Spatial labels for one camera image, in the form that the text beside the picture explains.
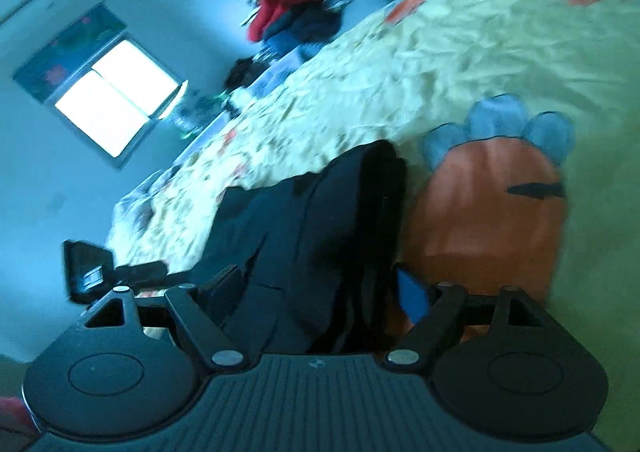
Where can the yellow floral bed sheet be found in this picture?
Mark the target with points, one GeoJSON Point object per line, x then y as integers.
{"type": "Point", "coordinates": [425, 72]}

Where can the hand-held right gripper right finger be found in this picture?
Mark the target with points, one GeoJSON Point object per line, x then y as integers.
{"type": "Point", "coordinates": [411, 297]}

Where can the blue-white patterned cloth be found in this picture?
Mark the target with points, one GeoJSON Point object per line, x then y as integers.
{"type": "Point", "coordinates": [137, 199]}

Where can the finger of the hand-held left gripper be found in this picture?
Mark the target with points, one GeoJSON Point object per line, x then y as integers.
{"type": "Point", "coordinates": [142, 272]}

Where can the pile of clothes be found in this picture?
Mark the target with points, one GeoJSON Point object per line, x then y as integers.
{"type": "Point", "coordinates": [305, 2]}

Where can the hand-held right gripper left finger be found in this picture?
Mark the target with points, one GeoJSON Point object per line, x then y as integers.
{"type": "Point", "coordinates": [200, 327]}

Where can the bright window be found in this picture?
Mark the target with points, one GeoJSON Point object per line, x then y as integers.
{"type": "Point", "coordinates": [115, 97]}

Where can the patterned window valance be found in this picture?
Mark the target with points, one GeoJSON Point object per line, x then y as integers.
{"type": "Point", "coordinates": [65, 50]}

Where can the black pants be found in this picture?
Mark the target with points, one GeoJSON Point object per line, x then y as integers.
{"type": "Point", "coordinates": [310, 242]}

